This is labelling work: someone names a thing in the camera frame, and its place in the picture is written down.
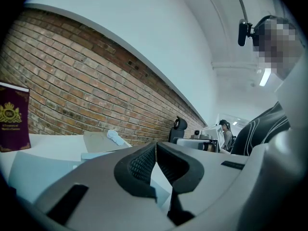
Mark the maroon hardcover book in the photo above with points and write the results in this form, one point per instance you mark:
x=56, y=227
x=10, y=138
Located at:
x=13, y=119

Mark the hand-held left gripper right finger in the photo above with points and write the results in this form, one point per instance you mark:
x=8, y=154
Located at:
x=207, y=174

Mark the person's black printed shirt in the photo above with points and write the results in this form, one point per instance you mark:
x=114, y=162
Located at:
x=260, y=129

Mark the white handheld fan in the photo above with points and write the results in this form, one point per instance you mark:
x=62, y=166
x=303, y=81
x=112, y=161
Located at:
x=115, y=137

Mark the white table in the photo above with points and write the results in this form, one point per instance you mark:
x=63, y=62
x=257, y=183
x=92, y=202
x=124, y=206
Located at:
x=53, y=143

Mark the ceiling light tube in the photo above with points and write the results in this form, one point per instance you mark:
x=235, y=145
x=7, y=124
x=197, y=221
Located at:
x=264, y=78

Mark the black office chair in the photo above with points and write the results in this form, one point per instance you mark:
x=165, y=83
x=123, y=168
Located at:
x=179, y=123

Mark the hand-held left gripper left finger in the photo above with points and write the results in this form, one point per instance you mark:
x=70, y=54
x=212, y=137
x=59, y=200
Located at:
x=101, y=177

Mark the person's head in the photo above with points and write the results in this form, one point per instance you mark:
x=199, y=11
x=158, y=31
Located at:
x=279, y=47

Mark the white ceiling pipe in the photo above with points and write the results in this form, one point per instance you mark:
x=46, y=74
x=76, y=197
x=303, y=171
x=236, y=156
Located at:
x=235, y=65

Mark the black head-mounted camera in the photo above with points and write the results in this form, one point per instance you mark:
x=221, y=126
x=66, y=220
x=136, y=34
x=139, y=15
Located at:
x=243, y=32

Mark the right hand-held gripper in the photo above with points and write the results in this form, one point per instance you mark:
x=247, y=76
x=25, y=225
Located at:
x=211, y=135

